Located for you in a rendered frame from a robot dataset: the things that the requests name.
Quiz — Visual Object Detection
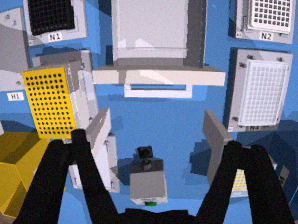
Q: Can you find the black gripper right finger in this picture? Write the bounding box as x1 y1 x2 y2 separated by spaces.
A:
192 109 295 224

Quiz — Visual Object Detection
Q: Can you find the blue open-top bin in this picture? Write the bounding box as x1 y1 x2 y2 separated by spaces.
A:
268 131 298 222

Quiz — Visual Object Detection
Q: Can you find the blue bench mat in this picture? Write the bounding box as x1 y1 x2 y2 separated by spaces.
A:
0 0 298 224

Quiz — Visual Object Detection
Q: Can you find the white label with black text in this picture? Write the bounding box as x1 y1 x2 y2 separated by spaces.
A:
7 92 25 101

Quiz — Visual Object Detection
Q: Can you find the yellow open-top bin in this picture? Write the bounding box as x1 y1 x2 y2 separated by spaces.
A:
0 131 50 218

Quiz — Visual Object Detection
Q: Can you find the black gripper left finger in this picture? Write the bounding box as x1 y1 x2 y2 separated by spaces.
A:
12 107 123 224

